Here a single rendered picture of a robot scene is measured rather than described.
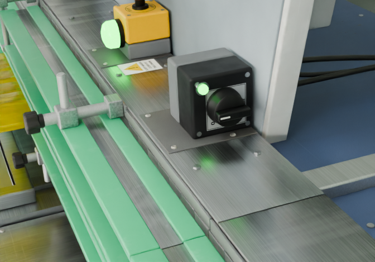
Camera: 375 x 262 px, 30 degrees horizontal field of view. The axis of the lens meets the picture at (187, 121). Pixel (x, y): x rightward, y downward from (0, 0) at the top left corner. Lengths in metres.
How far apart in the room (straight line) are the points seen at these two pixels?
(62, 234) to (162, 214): 0.53
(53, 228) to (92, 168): 0.45
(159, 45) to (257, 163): 0.37
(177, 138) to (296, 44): 0.18
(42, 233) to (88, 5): 0.44
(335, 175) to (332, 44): 0.45
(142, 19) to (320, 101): 0.30
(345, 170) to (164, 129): 0.23
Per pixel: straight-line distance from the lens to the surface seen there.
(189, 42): 1.03
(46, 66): 1.15
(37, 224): 1.29
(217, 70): 0.82
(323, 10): 0.84
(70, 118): 0.93
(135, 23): 1.07
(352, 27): 1.27
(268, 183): 0.75
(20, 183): 1.34
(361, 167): 0.80
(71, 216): 1.06
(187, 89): 0.81
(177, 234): 0.71
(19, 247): 1.24
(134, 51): 1.08
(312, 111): 0.95
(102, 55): 1.11
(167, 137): 0.84
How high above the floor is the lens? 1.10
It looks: 18 degrees down
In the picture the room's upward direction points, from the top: 102 degrees counter-clockwise
